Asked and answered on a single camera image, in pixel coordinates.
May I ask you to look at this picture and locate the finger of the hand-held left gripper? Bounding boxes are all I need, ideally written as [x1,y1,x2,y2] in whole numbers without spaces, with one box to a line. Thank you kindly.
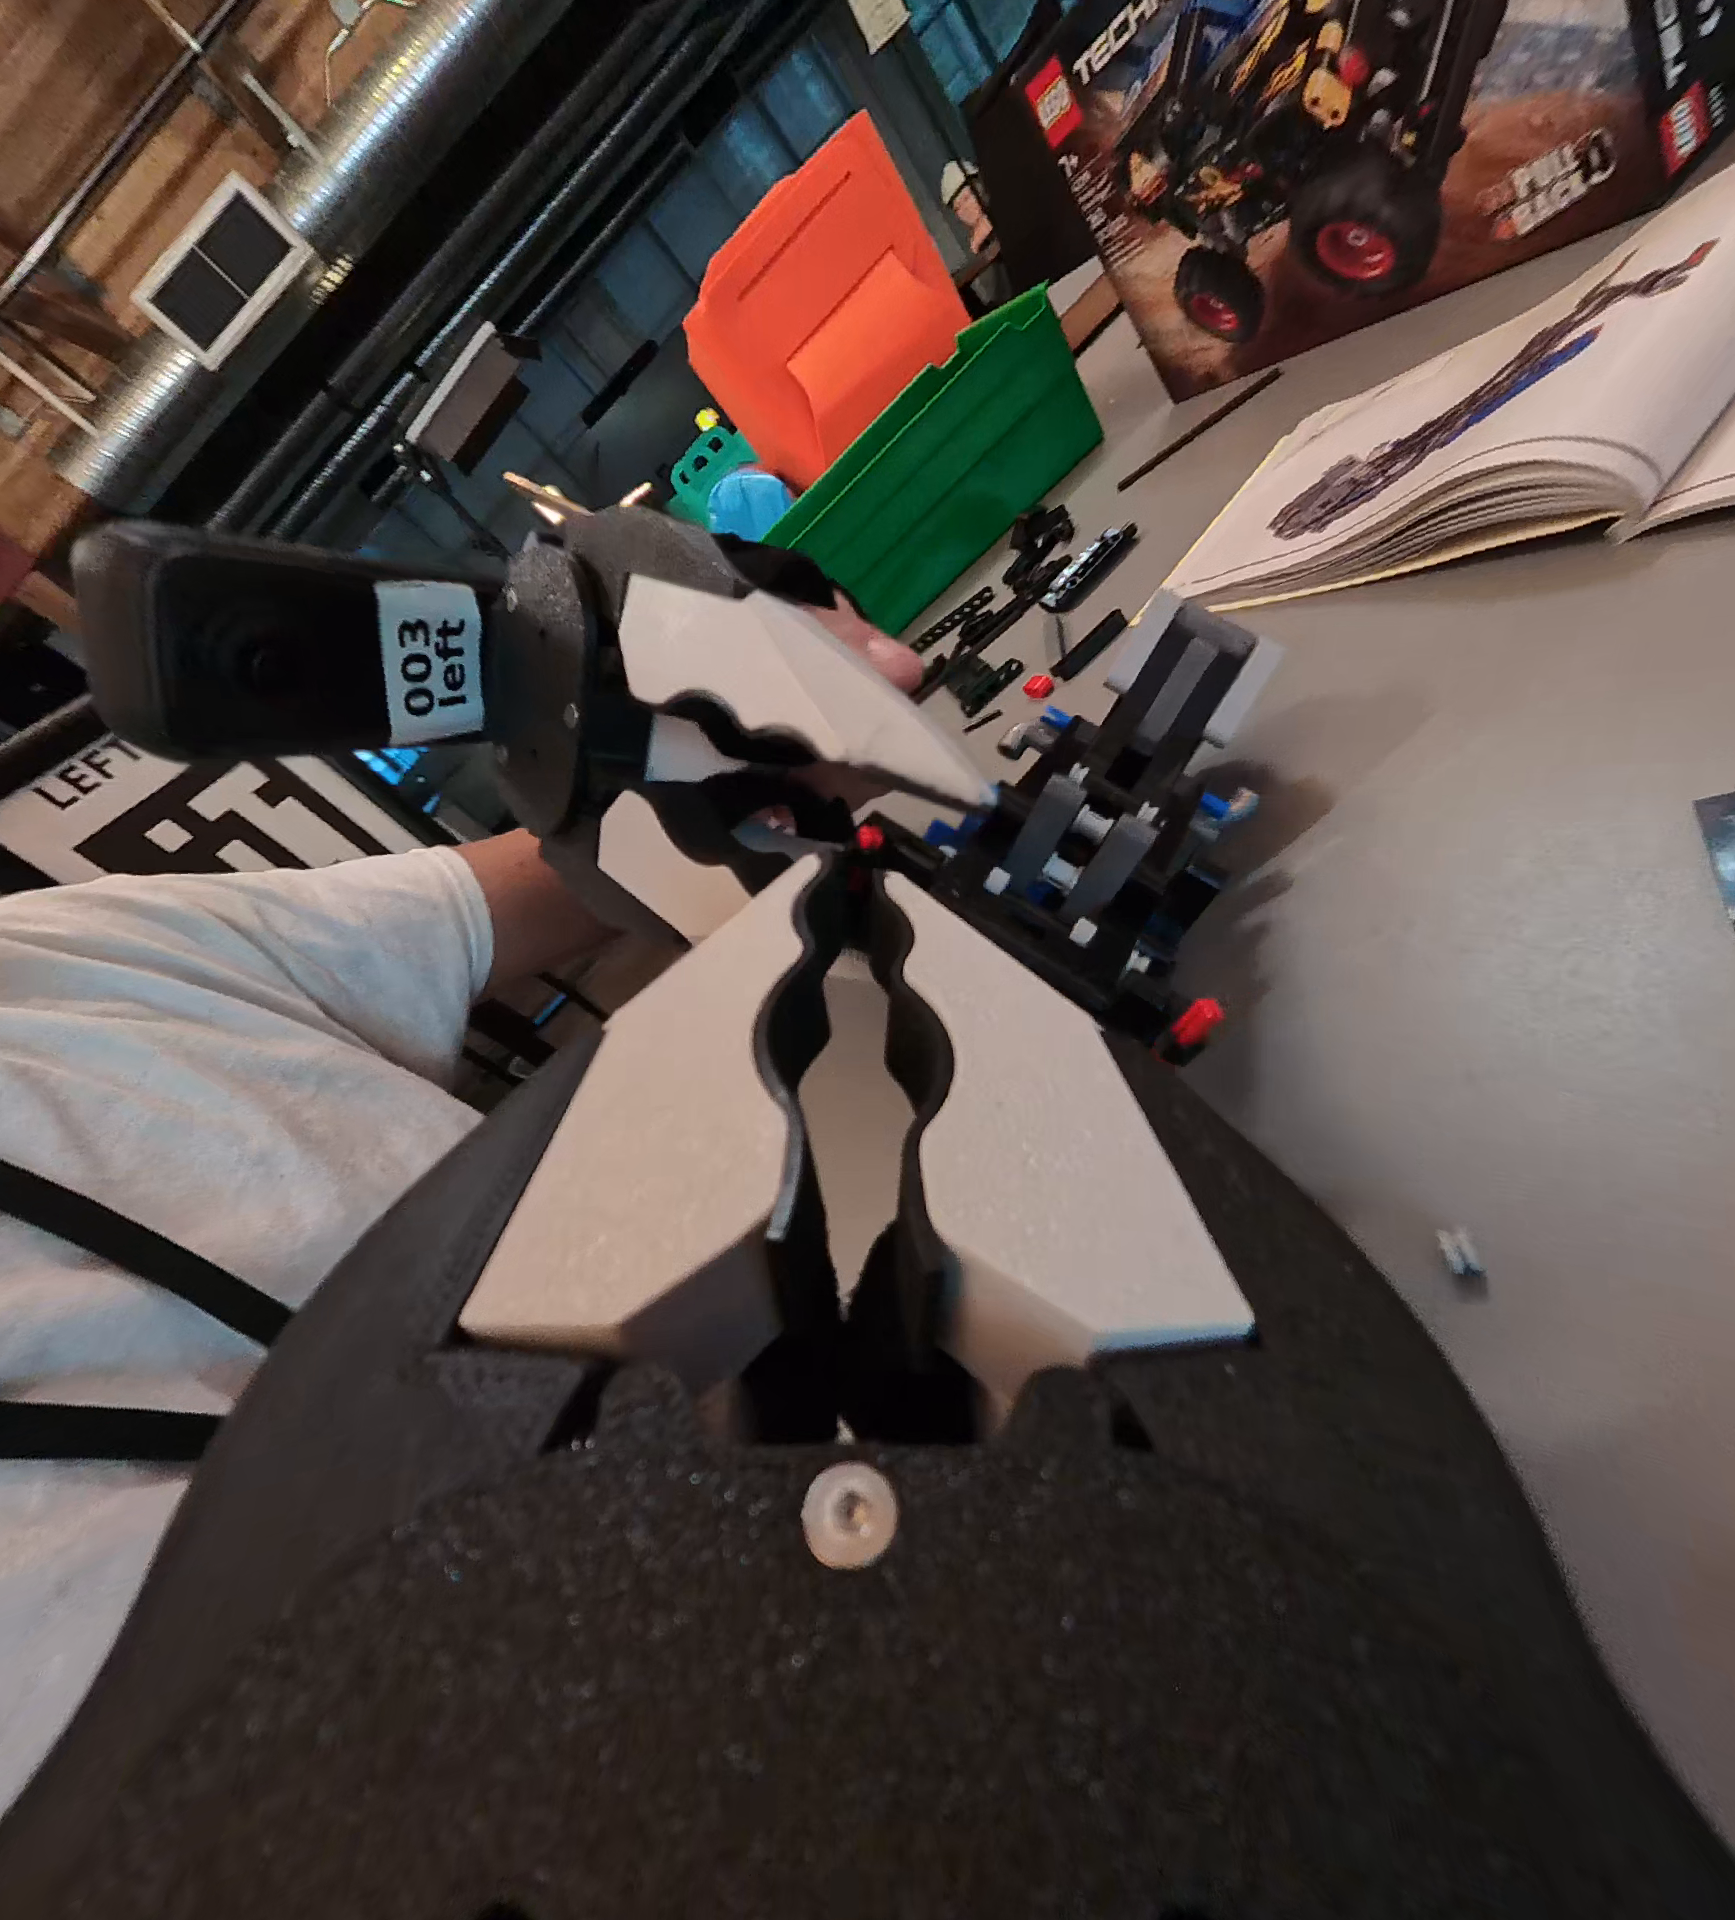
[641,716,887,846]
[617,571,999,812]

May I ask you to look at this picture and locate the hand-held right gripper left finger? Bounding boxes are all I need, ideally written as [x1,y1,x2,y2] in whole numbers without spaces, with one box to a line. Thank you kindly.
[455,853,845,1398]

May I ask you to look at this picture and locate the open instruction booklet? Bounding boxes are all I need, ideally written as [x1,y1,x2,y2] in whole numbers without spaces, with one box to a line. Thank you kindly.
[1159,125,1735,613]

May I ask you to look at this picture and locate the black shoulder strap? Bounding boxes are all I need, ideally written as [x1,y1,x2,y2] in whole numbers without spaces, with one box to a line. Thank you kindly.
[0,1393,223,1464]
[0,1124,295,1349]

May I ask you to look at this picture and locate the person's left hand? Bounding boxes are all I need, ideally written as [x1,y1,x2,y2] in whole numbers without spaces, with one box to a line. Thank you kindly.
[825,592,929,691]

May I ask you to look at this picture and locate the black and white sign board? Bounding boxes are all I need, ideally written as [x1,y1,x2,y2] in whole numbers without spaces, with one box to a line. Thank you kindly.
[0,691,455,905]

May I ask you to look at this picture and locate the person's left forearm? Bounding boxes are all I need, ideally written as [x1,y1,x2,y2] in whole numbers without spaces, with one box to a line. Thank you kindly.
[449,827,617,1003]

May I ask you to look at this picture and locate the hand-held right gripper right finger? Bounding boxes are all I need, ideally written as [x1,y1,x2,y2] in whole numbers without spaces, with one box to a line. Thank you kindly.
[859,872,1259,1423]

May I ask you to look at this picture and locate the black box on stand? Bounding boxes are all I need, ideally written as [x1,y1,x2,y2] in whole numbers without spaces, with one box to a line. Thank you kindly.
[401,317,545,474]

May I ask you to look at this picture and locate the green toy brick figure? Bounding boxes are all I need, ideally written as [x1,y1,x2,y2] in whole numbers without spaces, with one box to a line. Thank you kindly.
[669,407,797,546]

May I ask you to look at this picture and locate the person's white shirt torso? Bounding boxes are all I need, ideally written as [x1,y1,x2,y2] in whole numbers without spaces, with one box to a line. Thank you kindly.
[0,846,497,1920]

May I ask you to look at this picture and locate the orange plastic bin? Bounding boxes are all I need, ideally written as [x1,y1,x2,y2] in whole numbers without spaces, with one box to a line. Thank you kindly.
[681,107,977,491]

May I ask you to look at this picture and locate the long black lego axle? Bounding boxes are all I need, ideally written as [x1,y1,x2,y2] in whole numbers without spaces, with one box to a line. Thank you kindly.
[1113,366,1283,496]

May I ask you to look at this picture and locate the lego truck picture box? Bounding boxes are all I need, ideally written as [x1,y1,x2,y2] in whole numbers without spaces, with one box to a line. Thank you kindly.
[1013,0,1735,404]

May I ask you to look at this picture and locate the pile of black lego parts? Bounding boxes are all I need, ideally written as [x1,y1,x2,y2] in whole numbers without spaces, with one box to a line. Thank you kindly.
[909,506,1141,719]

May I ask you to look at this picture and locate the black lego vehicle chassis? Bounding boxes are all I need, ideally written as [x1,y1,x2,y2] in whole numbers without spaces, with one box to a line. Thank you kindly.
[843,592,1265,1069]

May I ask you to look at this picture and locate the silver ventilation duct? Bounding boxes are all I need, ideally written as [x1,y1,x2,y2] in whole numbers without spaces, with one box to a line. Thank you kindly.
[46,0,575,509]

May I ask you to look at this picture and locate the white square wall vent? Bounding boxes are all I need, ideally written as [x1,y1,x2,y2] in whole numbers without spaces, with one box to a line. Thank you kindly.
[130,167,317,371]

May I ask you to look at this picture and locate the green plastic bin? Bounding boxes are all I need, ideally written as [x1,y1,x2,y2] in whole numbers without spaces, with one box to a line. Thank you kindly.
[761,282,1109,639]

